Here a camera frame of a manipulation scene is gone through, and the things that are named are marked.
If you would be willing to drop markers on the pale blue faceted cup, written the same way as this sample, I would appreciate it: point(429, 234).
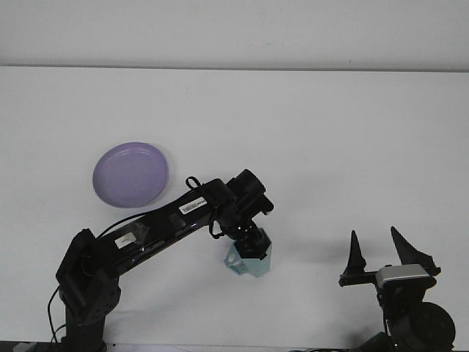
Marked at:
point(256, 269)

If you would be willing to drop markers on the pale purple round plate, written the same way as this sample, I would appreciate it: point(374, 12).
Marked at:
point(130, 176)

